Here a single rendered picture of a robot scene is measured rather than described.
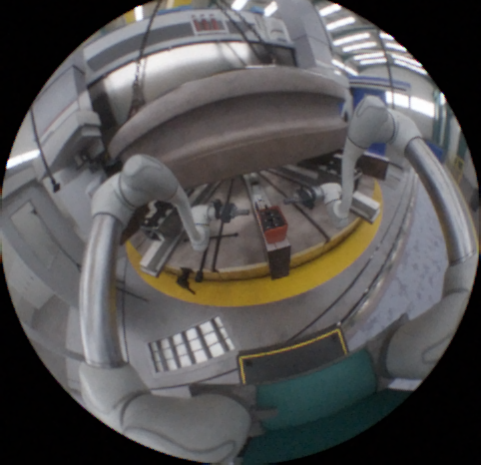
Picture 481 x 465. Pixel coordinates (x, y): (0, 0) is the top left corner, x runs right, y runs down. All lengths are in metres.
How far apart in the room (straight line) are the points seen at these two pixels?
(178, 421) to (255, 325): 1.20
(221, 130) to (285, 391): 1.51
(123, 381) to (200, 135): 1.46
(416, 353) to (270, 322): 1.18
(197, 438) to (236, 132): 1.48
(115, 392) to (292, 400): 0.37
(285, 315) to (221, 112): 1.79
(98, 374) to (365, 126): 0.88
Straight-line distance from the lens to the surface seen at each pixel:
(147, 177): 0.40
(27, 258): 2.74
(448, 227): 0.53
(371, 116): 0.53
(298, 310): 1.39
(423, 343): 0.37
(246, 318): 1.40
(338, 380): 0.47
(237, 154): 1.23
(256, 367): 1.04
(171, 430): 0.26
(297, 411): 0.47
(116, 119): 4.41
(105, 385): 0.38
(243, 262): 1.26
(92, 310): 0.38
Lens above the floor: 1.35
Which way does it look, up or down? 41 degrees down
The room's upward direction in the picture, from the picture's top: 18 degrees counter-clockwise
